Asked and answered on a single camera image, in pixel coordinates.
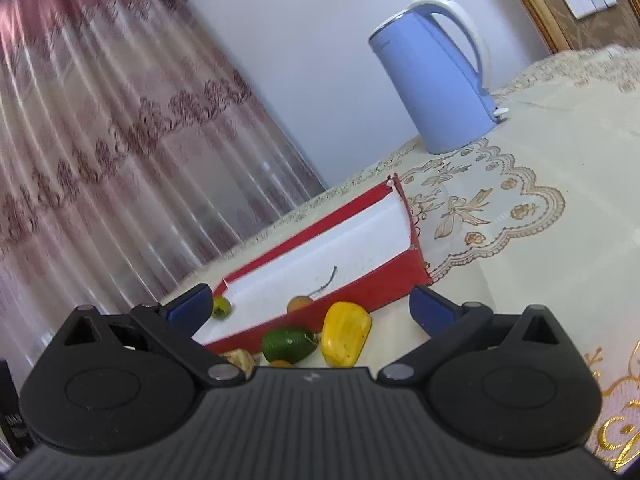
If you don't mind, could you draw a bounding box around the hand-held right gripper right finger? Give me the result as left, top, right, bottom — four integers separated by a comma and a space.
377, 284, 564, 386

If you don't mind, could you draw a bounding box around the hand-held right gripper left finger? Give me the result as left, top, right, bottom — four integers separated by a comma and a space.
62, 283, 246, 387

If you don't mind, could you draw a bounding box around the yellow toy bell pepper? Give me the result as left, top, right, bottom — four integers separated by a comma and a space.
320, 301, 373, 368

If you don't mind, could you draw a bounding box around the green toy cucumber piece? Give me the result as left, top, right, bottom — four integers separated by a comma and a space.
261, 327, 321, 365

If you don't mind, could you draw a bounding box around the red and white tray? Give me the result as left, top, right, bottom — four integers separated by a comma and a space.
192, 172, 433, 356

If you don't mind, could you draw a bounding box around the tan crumpled piece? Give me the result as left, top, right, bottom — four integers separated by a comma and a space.
220, 349, 257, 377

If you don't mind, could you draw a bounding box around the orange fruit with stem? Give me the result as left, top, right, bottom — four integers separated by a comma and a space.
287, 266, 339, 314

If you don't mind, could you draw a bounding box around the cream embroidered tablecloth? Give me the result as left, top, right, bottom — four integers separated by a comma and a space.
170, 45, 640, 472

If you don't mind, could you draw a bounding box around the pink patterned curtain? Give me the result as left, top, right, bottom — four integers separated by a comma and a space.
0, 0, 328, 361

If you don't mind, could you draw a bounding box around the dark object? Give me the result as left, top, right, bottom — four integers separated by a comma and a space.
0, 357, 32, 461

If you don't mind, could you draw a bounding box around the blue electric kettle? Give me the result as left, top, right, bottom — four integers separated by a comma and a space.
368, 0, 510, 156

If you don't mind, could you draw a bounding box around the gold frame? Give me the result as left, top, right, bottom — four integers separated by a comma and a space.
492, 0, 640, 56

